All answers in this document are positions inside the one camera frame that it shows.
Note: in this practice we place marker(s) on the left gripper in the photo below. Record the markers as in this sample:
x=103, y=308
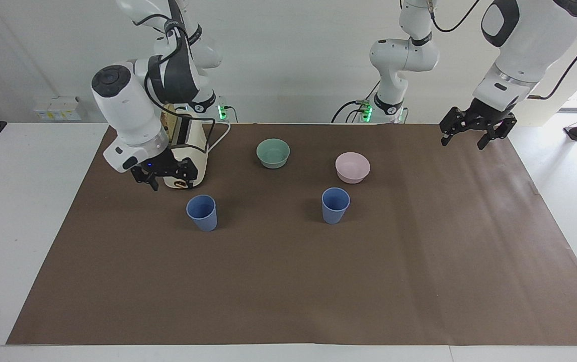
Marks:
x=487, y=114

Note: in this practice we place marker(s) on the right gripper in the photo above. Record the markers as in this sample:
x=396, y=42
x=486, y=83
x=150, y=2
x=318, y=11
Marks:
x=160, y=162

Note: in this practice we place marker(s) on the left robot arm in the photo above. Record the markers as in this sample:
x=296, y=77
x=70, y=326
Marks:
x=519, y=45

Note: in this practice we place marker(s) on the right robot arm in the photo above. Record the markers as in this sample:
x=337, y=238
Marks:
x=122, y=105

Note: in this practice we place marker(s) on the cream toaster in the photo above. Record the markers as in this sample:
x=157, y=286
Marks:
x=192, y=151

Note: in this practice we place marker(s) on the blue cup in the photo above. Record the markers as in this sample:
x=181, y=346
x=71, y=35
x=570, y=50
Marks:
x=335, y=206
x=202, y=213

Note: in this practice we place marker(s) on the green bowl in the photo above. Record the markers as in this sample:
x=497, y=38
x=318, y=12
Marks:
x=273, y=152

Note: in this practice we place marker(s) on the pink bowl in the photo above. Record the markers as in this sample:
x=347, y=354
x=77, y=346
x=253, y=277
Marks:
x=352, y=168

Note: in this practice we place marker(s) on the white wall socket box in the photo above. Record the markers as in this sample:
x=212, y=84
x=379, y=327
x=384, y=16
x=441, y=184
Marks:
x=59, y=108

